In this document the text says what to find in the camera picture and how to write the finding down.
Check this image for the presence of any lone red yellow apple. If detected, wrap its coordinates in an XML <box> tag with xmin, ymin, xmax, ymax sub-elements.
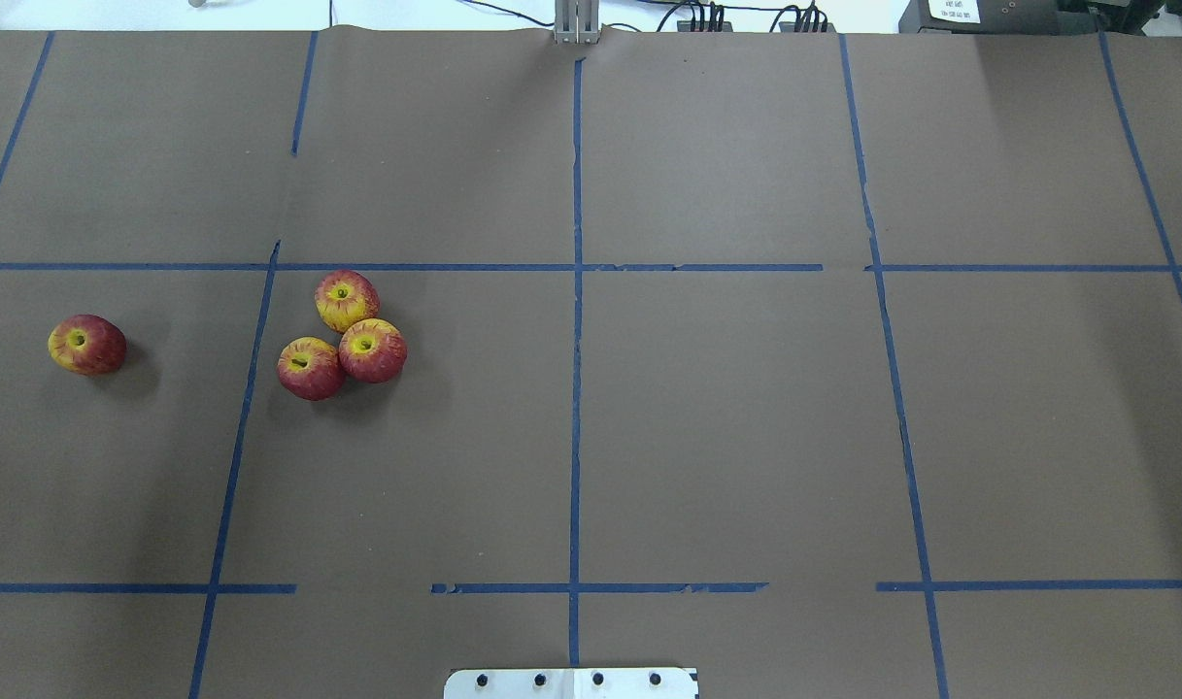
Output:
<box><xmin>46</xmin><ymin>313</ymin><xmax>128</xmax><ymax>376</ymax></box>

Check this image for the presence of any right red yellow apple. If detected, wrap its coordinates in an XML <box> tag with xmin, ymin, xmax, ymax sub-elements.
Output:
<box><xmin>337</xmin><ymin>318</ymin><xmax>408</xmax><ymax>384</ymax></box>

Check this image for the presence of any top red yellow apple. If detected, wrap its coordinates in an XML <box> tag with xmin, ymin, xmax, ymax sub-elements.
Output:
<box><xmin>314</xmin><ymin>268</ymin><xmax>381</xmax><ymax>335</ymax></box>

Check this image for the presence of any brown paper table cover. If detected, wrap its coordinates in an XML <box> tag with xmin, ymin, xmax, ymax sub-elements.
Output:
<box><xmin>0</xmin><ymin>26</ymin><xmax>1182</xmax><ymax>698</ymax></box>

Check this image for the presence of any left red yellow apple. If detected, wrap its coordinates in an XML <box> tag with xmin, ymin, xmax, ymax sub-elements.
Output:
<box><xmin>277</xmin><ymin>337</ymin><xmax>348</xmax><ymax>402</ymax></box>

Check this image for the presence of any grey device box with label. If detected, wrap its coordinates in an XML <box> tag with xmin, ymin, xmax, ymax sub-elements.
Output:
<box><xmin>897</xmin><ymin>1</ymin><xmax>1098</xmax><ymax>35</ymax></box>

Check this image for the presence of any grey aluminium post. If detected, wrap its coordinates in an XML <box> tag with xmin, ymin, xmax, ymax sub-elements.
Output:
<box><xmin>552</xmin><ymin>0</ymin><xmax>602</xmax><ymax>45</ymax></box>

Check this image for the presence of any white metal base plate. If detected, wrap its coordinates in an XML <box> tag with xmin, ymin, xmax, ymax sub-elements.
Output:
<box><xmin>443</xmin><ymin>667</ymin><xmax>700</xmax><ymax>698</ymax></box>

